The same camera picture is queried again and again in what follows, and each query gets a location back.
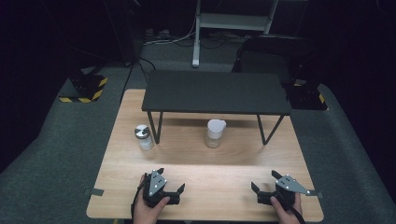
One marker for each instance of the white plastic cup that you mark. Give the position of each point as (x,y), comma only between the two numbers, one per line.
(214,130)

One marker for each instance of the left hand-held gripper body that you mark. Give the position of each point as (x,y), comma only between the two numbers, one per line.
(157,183)

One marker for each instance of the grey tape strip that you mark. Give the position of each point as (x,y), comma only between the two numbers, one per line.
(319,194)
(94,192)

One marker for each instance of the white metal stand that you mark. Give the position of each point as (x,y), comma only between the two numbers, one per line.
(230,21)

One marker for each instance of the black yellow striped base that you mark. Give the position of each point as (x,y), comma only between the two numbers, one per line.
(306,96)
(87,87)

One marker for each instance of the person's right hand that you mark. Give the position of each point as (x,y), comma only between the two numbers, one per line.
(288,214)

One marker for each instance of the person's left hand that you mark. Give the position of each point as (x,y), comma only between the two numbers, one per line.
(144,214)

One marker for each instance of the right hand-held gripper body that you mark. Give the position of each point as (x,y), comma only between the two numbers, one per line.
(289,185)

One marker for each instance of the black shelf with metal legs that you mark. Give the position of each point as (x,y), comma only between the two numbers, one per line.
(214,91)

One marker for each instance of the glass jar with silver lid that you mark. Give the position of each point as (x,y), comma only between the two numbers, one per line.
(144,137)

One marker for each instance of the black chair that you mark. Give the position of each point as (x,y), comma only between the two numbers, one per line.
(271,53)

